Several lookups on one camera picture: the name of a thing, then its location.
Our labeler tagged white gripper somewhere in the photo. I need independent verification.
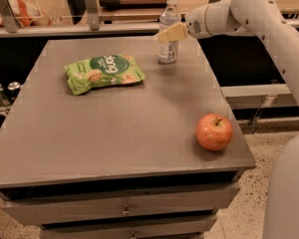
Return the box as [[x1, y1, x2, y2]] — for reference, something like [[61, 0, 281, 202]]
[[156, 5, 210, 43]]

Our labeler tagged clear blue-labelled plastic bottle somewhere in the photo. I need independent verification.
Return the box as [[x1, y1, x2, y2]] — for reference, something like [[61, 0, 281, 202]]
[[158, 0, 181, 64]]

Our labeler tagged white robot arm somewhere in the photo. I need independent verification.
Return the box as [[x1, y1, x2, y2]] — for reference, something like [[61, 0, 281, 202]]
[[157, 0, 299, 239]]

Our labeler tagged green snack bag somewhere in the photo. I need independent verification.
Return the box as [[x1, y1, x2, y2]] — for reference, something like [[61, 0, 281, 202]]
[[65, 55, 146, 96]]

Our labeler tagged red apple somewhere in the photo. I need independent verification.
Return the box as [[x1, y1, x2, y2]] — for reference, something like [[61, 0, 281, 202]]
[[195, 114, 233, 151]]

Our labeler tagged grey drawer cabinet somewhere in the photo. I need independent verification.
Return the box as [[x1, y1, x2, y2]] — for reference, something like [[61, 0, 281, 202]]
[[0, 37, 255, 232]]

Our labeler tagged orange white bag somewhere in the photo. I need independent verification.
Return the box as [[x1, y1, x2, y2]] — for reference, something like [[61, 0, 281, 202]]
[[0, 0, 51, 27]]

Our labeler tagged upper grey drawer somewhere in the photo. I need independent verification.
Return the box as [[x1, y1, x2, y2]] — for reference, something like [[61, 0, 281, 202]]
[[4, 182, 239, 225]]

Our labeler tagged grey drawer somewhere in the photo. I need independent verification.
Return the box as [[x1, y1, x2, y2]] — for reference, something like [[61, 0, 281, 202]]
[[40, 215, 216, 239], [4, 182, 239, 225]]

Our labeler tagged silver can right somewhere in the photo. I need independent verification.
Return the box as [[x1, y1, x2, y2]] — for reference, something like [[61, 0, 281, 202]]
[[8, 82, 21, 101]]

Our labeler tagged silver can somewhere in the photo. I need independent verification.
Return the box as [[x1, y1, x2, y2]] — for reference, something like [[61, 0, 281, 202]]
[[8, 82, 21, 101], [0, 84, 10, 107]]

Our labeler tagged silver can left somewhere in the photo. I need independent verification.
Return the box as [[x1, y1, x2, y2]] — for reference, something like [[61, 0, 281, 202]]
[[0, 84, 10, 107]]

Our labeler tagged lower grey drawer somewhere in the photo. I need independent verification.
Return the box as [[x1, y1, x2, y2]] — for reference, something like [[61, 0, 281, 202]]
[[40, 215, 216, 239]]

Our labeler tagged grey metal shelf rail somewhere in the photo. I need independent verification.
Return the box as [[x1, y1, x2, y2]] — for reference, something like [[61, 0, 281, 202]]
[[0, 0, 299, 38]]

